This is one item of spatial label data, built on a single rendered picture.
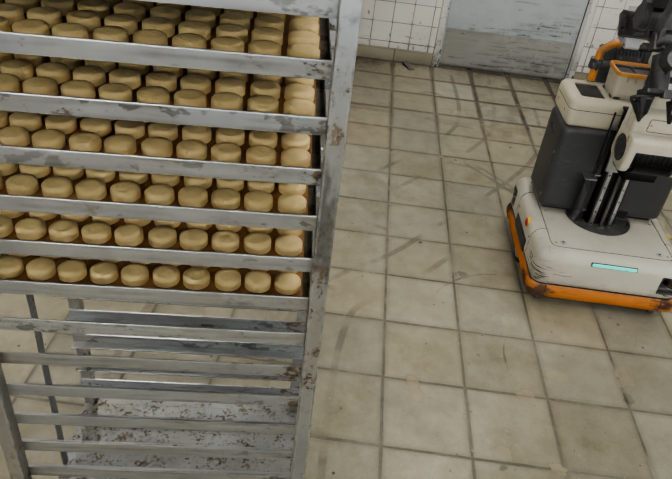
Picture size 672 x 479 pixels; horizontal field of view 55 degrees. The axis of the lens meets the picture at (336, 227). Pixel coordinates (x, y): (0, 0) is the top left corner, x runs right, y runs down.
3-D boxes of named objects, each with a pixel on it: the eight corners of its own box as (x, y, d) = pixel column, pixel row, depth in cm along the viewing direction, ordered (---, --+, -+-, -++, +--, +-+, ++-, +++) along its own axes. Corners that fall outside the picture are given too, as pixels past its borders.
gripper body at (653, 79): (679, 96, 197) (682, 72, 196) (646, 93, 196) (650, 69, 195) (667, 98, 203) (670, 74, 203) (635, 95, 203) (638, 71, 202)
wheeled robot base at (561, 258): (502, 213, 331) (515, 170, 317) (626, 229, 330) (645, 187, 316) (523, 298, 276) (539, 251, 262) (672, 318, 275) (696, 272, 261)
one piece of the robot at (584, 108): (520, 199, 317) (573, 30, 270) (632, 214, 317) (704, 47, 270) (532, 239, 289) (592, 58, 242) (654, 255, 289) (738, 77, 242)
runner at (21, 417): (308, 424, 143) (309, 415, 142) (308, 434, 141) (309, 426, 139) (7, 411, 138) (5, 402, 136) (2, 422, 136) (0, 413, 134)
